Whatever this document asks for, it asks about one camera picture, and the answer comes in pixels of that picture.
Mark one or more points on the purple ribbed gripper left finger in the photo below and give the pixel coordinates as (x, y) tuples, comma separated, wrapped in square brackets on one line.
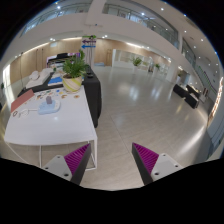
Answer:
[(72, 166)]

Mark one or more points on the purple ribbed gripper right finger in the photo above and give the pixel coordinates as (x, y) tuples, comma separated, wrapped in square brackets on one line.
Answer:
[(151, 165)]

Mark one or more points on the grey charger plug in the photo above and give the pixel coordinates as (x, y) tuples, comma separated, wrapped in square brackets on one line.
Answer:
[(48, 100)]

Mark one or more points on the white rectangular table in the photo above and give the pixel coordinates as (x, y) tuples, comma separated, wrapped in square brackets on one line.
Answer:
[(72, 123)]

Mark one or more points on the black sofa bench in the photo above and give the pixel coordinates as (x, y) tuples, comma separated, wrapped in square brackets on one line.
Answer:
[(189, 98)]

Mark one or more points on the red flat board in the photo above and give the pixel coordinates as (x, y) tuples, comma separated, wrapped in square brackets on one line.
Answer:
[(22, 99)]

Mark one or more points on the white model on table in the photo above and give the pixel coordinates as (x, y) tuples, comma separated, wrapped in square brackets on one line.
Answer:
[(38, 78)]

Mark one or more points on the green potted plant striped pot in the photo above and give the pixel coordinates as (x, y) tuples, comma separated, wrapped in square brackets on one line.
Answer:
[(74, 69)]

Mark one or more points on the distant green potted plant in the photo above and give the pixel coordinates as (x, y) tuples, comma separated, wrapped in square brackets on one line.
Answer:
[(136, 63)]

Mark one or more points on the blue direction sign pillar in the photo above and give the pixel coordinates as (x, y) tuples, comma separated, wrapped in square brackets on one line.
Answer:
[(88, 45)]

